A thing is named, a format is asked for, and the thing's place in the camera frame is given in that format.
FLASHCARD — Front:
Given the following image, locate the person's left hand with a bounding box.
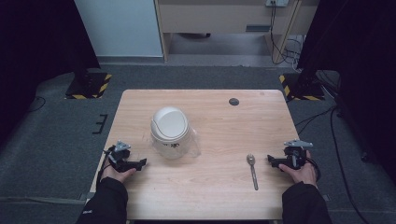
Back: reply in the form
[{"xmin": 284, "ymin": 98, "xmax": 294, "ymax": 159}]
[{"xmin": 101, "ymin": 159, "xmax": 138, "ymax": 184}]

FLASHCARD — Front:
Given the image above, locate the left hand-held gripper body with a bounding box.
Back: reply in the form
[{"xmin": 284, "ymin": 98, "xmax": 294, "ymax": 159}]
[{"xmin": 106, "ymin": 140, "xmax": 133, "ymax": 173}]

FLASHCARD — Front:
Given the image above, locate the person's right hand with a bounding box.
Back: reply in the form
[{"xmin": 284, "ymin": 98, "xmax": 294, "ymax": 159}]
[{"xmin": 277, "ymin": 150, "xmax": 318, "ymax": 189}]

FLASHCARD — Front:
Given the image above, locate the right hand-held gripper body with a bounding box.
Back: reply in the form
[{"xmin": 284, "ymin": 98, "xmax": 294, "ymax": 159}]
[{"xmin": 281, "ymin": 138, "xmax": 314, "ymax": 171}]

